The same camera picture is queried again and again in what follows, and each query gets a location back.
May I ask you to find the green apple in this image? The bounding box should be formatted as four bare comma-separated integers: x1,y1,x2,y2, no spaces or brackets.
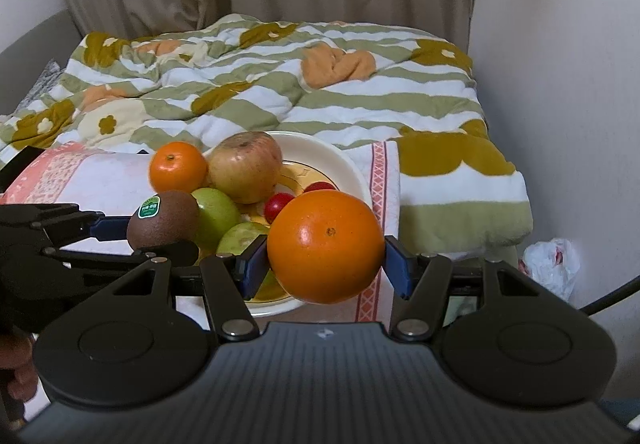
216,222,288,303
192,187,242,250

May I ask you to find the brown kiwi with sticker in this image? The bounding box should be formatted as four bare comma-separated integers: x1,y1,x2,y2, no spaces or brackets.
127,190,200,250

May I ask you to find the red cherry tomato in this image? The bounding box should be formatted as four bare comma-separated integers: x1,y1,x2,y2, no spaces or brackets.
303,182,337,193
264,193,295,224

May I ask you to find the large orange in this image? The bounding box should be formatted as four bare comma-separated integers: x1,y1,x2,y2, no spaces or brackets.
267,190,385,304

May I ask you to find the large yellowish red apple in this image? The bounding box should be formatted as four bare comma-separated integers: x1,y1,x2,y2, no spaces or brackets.
207,132,283,204

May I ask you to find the medium orange mandarin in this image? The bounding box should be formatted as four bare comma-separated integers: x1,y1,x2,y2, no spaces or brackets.
149,141,208,193

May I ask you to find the person's left hand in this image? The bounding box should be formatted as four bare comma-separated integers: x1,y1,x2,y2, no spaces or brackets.
0,328,38,402

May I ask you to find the pink white tablecloth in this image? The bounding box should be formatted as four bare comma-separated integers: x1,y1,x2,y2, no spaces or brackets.
1,142,399,325

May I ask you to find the white plastic bag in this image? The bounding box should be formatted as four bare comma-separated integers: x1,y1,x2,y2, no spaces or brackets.
518,238,580,302

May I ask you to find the cream bowl with bear print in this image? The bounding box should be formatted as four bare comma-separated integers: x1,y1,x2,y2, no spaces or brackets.
246,131,372,322

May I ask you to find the green striped floral blanket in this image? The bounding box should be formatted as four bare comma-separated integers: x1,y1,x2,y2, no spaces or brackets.
1,14,534,256

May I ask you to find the grey sofa backrest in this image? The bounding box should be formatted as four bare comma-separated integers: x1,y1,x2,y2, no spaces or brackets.
0,11,82,114

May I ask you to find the black cable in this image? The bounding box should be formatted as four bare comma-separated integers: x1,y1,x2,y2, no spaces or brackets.
579,273,640,318

